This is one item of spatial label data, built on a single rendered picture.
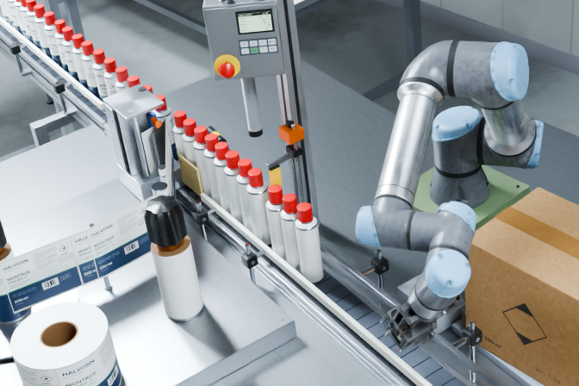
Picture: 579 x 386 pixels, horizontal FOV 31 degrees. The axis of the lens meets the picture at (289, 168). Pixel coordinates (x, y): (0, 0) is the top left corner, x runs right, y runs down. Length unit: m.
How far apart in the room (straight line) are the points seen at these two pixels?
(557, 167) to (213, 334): 1.06
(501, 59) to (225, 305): 0.83
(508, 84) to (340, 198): 0.79
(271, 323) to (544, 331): 0.60
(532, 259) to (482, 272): 0.12
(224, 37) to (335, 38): 3.05
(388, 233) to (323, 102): 1.27
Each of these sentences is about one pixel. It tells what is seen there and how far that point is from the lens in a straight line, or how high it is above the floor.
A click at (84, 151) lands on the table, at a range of 3.18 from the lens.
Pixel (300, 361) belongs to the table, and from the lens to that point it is 2.34.
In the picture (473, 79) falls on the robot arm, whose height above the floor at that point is 1.38.
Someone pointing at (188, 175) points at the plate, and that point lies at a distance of 2.77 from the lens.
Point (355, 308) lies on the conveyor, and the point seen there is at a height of 0.88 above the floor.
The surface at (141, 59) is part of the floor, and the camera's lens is 5.49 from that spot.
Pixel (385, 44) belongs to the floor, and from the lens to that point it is 5.32.
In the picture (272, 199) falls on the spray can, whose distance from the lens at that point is 2.41.
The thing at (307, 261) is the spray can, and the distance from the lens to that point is 2.40.
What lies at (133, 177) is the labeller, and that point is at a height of 0.94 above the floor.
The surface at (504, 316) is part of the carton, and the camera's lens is 2.20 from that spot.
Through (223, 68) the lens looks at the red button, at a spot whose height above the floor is 1.34.
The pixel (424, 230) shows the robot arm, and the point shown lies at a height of 1.25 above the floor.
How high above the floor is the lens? 2.45
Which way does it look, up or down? 34 degrees down
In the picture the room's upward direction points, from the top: 7 degrees counter-clockwise
